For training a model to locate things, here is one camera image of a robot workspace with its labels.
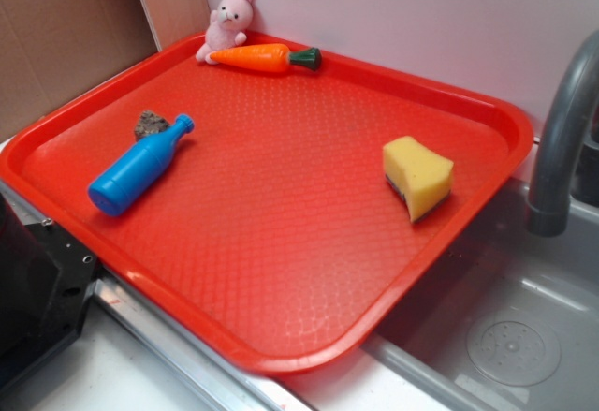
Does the yellow sponge with green pad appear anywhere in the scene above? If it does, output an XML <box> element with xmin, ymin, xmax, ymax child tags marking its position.
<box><xmin>383</xmin><ymin>136</ymin><xmax>455</xmax><ymax>223</ymax></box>

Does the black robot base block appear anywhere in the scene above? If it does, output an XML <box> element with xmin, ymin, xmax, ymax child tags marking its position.
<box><xmin>1</xmin><ymin>198</ymin><xmax>98</xmax><ymax>394</ymax></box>

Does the red plastic tray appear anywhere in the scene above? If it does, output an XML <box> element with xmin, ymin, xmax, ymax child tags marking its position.
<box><xmin>1</xmin><ymin>35</ymin><xmax>533</xmax><ymax>375</ymax></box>

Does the orange toy carrot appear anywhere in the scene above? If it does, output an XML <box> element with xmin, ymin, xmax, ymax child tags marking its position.
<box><xmin>209</xmin><ymin>43</ymin><xmax>322</xmax><ymax>74</ymax></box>

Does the blue toy bottle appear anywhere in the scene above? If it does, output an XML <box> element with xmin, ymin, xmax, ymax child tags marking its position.
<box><xmin>88</xmin><ymin>114</ymin><xmax>195</xmax><ymax>216</ymax></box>

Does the brown rock piece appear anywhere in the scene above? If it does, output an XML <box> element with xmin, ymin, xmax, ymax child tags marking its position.
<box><xmin>134</xmin><ymin>110</ymin><xmax>170</xmax><ymax>141</ymax></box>

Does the pink plush bunny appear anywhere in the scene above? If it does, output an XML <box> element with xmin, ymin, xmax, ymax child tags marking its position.
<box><xmin>195</xmin><ymin>0</ymin><xmax>255</xmax><ymax>64</ymax></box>

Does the grey plastic sink basin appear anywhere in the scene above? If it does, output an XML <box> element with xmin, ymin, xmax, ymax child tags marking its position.
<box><xmin>364</xmin><ymin>171</ymin><xmax>598</xmax><ymax>410</ymax></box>

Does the brown cardboard panel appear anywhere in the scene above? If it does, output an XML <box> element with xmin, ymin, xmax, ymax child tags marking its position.
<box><xmin>1</xmin><ymin>0</ymin><xmax>209</xmax><ymax>140</ymax></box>

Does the grey faucet spout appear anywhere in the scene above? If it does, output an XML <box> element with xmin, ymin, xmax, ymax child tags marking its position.
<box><xmin>525</xmin><ymin>32</ymin><xmax>598</xmax><ymax>237</ymax></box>

